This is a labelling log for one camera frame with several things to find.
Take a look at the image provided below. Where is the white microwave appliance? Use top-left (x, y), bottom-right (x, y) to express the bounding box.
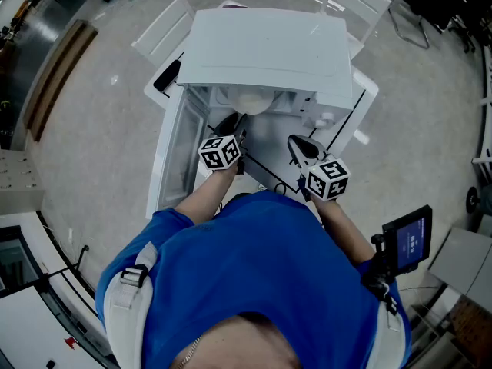
top-left (145, 7), bottom-right (354, 221)

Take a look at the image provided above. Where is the gold neck chain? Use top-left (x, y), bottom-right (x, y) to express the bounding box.
top-left (177, 336), bottom-right (202, 369)

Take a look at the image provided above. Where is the white shoulder strap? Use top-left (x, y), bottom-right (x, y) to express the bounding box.
top-left (375, 300), bottom-right (408, 369)
top-left (102, 241), bottom-right (159, 369)

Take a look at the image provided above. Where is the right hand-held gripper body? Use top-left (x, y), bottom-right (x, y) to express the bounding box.
top-left (287, 134), bottom-right (351, 202)

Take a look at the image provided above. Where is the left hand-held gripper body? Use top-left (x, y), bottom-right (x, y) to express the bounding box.
top-left (197, 111), bottom-right (248, 175)

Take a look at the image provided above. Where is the black flat device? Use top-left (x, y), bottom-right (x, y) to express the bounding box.
top-left (152, 59), bottom-right (182, 92)

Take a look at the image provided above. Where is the grey metal cabinet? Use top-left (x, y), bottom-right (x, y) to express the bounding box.
top-left (0, 148), bottom-right (45, 216)

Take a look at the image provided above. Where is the person's left forearm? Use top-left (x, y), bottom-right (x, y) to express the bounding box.
top-left (173, 161), bottom-right (239, 227)

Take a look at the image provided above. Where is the grey box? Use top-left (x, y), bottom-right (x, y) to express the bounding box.
top-left (427, 227), bottom-right (492, 308)

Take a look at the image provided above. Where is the white round dish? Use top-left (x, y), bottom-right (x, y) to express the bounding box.
top-left (228, 85), bottom-right (275, 115)

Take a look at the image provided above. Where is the black monitor with blue screen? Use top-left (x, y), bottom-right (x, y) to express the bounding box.
top-left (370, 204), bottom-right (434, 284)

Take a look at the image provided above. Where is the person's blue shirt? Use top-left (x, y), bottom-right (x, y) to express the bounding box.
top-left (95, 190), bottom-right (412, 369)

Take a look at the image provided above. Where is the white table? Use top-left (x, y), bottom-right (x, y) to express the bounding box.
top-left (143, 0), bottom-right (380, 199)

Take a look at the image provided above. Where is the metal frame chair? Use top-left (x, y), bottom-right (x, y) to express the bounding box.
top-left (387, 0), bottom-right (431, 50)

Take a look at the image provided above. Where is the person's right forearm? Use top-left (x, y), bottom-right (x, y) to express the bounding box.
top-left (309, 195), bottom-right (377, 267)

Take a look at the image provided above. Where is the white chair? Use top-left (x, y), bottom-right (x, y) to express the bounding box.
top-left (318, 0), bottom-right (392, 59)
top-left (130, 0), bottom-right (197, 68)

